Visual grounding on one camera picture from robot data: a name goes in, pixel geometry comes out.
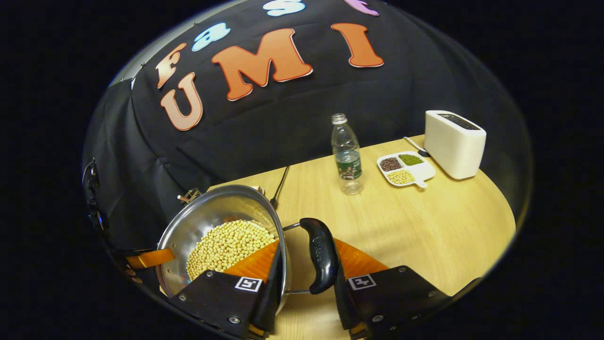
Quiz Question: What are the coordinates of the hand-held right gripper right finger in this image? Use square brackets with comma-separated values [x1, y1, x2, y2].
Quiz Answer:
[333, 238, 453, 340]

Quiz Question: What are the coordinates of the steel pot with black handle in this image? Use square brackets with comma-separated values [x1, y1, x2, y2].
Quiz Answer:
[156, 184, 340, 315]

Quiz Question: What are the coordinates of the white toaster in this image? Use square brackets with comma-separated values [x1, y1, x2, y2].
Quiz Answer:
[424, 110, 487, 180]

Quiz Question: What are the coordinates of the small heap of yellow beans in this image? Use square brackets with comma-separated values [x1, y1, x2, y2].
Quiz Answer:
[387, 170, 416, 185]

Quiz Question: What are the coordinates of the clear plastic water bottle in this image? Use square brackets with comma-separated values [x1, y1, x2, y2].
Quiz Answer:
[331, 113, 364, 196]

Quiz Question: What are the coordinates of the black backdrop cloth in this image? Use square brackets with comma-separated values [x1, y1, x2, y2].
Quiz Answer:
[81, 0, 534, 246]

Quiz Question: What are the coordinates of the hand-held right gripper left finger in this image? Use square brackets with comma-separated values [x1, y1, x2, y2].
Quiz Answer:
[169, 240, 285, 340]

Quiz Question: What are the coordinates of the pile of soybeans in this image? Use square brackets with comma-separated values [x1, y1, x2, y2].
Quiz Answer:
[186, 220, 277, 281]

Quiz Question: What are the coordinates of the white divided plate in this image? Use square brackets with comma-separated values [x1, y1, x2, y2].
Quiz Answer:
[376, 151, 436, 189]

